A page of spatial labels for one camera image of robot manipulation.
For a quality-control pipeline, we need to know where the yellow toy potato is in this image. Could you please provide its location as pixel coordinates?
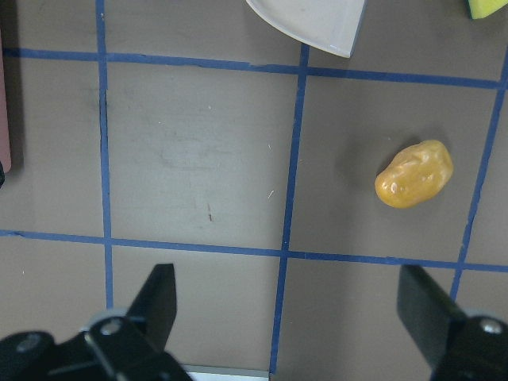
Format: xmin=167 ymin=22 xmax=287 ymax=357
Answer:
xmin=375 ymin=140 xmax=454 ymax=209

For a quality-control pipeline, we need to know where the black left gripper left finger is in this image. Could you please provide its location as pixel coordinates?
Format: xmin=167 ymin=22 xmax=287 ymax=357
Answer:
xmin=126 ymin=264 xmax=176 ymax=351

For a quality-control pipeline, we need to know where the yellow green sponge piece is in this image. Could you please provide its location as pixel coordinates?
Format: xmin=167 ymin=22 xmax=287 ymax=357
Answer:
xmin=466 ymin=0 xmax=508 ymax=20

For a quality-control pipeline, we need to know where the beige plastic dustpan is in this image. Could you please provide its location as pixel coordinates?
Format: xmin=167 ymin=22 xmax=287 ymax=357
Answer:
xmin=246 ymin=0 xmax=366 ymax=59

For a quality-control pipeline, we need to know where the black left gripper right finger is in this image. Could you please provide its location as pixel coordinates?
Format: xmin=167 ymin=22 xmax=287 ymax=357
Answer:
xmin=397 ymin=264 xmax=467 ymax=371

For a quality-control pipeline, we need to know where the pink trash bin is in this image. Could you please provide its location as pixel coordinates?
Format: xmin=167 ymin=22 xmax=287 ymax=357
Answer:
xmin=0 ymin=51 xmax=13 ymax=174

